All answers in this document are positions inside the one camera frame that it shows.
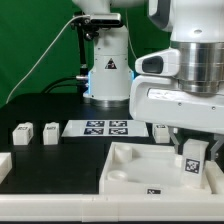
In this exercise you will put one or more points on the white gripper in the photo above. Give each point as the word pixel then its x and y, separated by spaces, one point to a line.
pixel 159 100

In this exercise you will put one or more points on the white square tabletop part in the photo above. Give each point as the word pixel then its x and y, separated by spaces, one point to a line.
pixel 153 169

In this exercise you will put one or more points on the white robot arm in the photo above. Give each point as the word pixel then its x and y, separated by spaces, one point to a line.
pixel 181 86

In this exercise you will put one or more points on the white U-shaped obstacle fence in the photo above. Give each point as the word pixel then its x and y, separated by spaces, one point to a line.
pixel 111 207

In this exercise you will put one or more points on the white marker tag sheet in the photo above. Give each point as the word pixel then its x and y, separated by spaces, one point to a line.
pixel 105 128

